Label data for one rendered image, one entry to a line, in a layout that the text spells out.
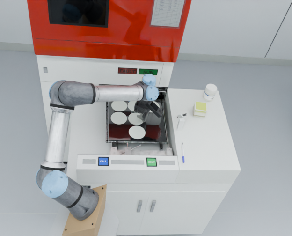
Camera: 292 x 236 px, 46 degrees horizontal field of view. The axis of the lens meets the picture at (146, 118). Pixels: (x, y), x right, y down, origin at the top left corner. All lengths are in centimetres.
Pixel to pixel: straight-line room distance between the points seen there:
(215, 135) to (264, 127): 163
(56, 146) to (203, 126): 91
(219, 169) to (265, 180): 136
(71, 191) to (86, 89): 45
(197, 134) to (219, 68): 214
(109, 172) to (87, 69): 66
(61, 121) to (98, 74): 61
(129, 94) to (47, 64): 68
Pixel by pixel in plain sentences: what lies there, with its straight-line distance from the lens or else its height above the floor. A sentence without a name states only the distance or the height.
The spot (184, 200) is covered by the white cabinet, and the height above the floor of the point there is 62.
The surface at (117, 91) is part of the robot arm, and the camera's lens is 163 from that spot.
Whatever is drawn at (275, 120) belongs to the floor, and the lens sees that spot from 381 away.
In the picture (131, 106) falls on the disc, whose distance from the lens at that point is 221.
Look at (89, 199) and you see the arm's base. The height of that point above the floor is 108.
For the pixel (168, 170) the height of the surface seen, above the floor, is 95.
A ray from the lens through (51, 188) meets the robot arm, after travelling 156.
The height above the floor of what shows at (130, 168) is 96.
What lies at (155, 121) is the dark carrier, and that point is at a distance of 216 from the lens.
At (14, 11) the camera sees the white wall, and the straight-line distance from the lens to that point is 380.
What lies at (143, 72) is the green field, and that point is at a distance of 217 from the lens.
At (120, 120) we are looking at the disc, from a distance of 213.
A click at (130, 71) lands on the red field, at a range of 216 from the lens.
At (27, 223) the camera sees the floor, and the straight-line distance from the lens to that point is 280.
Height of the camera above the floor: 252
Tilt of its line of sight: 49 degrees down
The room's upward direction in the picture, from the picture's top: 11 degrees clockwise
